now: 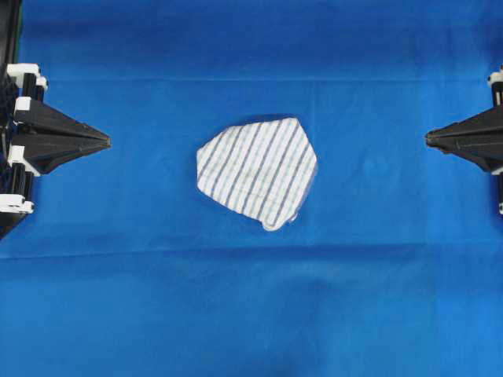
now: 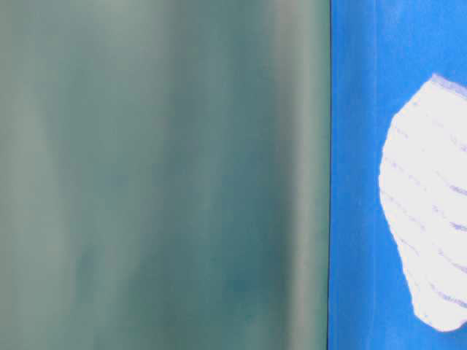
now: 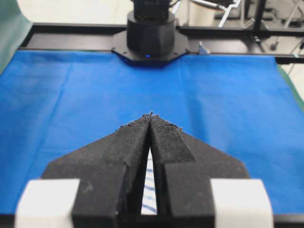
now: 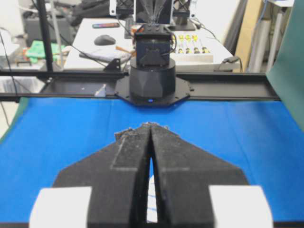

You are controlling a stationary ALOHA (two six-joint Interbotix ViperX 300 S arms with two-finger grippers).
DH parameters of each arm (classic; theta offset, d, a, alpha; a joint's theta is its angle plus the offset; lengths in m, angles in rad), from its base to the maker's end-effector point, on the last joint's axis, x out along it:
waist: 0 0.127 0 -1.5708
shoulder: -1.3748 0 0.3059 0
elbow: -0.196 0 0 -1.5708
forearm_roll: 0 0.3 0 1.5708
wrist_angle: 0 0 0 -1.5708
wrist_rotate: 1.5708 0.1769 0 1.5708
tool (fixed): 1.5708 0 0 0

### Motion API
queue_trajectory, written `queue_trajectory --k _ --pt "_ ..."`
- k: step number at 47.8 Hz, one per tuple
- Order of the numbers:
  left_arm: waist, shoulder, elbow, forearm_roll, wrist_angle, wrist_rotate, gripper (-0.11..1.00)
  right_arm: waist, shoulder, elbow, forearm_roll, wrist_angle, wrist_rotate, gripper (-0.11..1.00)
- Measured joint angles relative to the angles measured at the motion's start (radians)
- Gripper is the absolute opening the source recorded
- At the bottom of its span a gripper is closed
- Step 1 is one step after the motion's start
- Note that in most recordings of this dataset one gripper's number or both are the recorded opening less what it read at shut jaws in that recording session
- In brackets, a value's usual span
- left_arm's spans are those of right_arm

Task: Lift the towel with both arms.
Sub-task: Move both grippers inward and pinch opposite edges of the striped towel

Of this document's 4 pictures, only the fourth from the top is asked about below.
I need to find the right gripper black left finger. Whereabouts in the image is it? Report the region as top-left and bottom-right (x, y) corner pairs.
(29, 124), (151, 228)

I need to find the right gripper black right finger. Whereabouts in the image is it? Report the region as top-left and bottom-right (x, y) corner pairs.
(151, 125), (273, 228)

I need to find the white blue striped towel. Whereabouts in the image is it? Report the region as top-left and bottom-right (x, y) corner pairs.
(146, 175), (158, 223)

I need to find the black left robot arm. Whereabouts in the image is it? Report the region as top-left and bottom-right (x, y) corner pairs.
(115, 24), (190, 107)

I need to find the blue table cloth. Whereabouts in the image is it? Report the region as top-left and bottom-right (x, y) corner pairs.
(0, 98), (304, 223)

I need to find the white office desk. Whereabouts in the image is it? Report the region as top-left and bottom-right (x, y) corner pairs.
(64, 19), (240, 73)

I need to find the black vertical stand pole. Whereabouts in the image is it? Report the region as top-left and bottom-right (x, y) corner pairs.
(36, 0), (53, 72)

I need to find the green backdrop sheet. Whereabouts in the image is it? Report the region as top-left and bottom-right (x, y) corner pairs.
(266, 0), (304, 130)

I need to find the black computer mouse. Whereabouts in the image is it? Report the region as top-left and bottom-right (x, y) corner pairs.
(94, 35), (116, 46)

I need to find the black smartphone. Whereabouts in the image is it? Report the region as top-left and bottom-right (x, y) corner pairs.
(92, 22), (120, 29)

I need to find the black aluminium frame rail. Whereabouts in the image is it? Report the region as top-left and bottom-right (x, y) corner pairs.
(0, 71), (280, 106)

